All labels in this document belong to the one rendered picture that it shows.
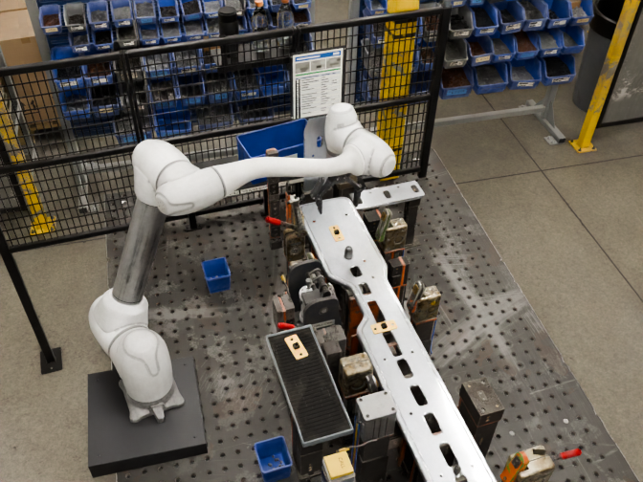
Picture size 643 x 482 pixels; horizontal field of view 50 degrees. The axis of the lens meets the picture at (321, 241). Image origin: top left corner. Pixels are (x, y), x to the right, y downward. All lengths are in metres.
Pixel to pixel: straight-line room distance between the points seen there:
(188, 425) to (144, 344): 0.32
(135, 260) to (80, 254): 1.86
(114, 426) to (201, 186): 0.87
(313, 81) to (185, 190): 1.01
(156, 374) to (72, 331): 1.50
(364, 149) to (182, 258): 1.11
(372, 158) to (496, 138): 2.89
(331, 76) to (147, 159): 1.00
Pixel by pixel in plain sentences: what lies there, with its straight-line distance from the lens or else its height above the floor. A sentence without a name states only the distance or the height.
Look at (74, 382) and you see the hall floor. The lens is 3.53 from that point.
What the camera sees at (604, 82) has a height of 0.51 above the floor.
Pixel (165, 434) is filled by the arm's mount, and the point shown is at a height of 0.76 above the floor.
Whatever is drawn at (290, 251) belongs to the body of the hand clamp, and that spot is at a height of 0.99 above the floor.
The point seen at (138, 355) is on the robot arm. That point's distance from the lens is 2.23.
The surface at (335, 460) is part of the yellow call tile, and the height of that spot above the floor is 1.16.
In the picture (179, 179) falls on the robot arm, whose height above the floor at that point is 1.52.
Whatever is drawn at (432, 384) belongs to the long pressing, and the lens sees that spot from 2.17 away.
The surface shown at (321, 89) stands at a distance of 2.85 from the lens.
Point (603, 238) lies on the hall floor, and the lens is 4.36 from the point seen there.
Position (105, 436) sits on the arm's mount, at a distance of 2.40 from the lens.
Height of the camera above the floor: 2.76
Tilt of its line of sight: 44 degrees down
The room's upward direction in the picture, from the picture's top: 1 degrees clockwise
